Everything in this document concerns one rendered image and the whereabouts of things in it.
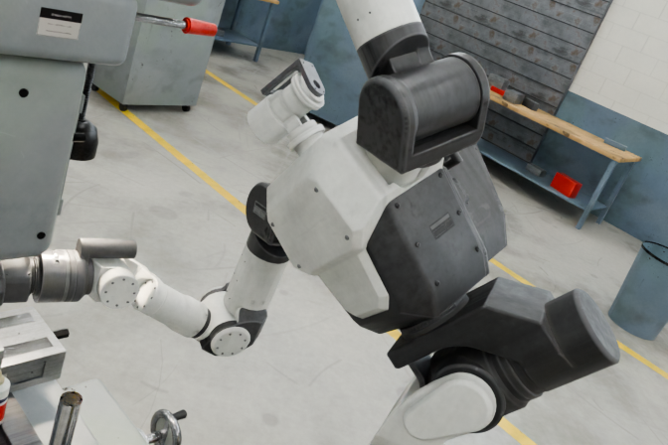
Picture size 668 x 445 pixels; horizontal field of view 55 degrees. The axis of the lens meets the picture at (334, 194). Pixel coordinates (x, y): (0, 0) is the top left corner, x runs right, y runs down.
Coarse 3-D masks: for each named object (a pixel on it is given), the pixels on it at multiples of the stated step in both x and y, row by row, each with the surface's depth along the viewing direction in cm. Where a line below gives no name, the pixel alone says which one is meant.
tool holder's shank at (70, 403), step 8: (64, 392) 71; (72, 392) 71; (64, 400) 70; (72, 400) 70; (80, 400) 71; (64, 408) 70; (72, 408) 70; (80, 408) 71; (56, 416) 71; (64, 416) 70; (72, 416) 70; (56, 424) 71; (64, 424) 70; (72, 424) 71; (56, 432) 71; (64, 432) 71; (72, 432) 72; (56, 440) 71; (64, 440) 71; (72, 440) 73
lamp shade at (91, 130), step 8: (80, 120) 107; (88, 120) 108; (80, 128) 106; (88, 128) 107; (96, 128) 109; (88, 136) 107; (96, 136) 109; (80, 144) 106; (88, 144) 107; (96, 144) 109; (72, 152) 106; (80, 152) 106; (88, 152) 108; (80, 160) 107; (88, 160) 108
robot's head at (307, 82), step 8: (296, 64) 97; (304, 64) 97; (312, 64) 99; (288, 72) 97; (304, 72) 96; (312, 72) 98; (272, 80) 99; (280, 80) 99; (288, 80) 101; (296, 80) 95; (304, 80) 95; (312, 80) 96; (320, 80) 98; (264, 88) 100; (272, 88) 100; (280, 88) 101; (296, 88) 94; (304, 88) 95; (312, 88) 95; (320, 88) 96; (304, 96) 94; (312, 96) 95; (320, 96) 97; (312, 104) 95; (320, 104) 97
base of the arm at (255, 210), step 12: (252, 192) 116; (264, 192) 113; (252, 204) 116; (264, 204) 113; (252, 216) 116; (264, 216) 112; (252, 228) 115; (264, 228) 112; (264, 240) 112; (276, 240) 111
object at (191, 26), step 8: (136, 16) 86; (144, 16) 87; (152, 16) 88; (160, 24) 89; (168, 24) 90; (176, 24) 91; (184, 24) 92; (192, 24) 92; (200, 24) 93; (208, 24) 94; (184, 32) 93; (192, 32) 93; (200, 32) 94; (208, 32) 95; (216, 32) 96
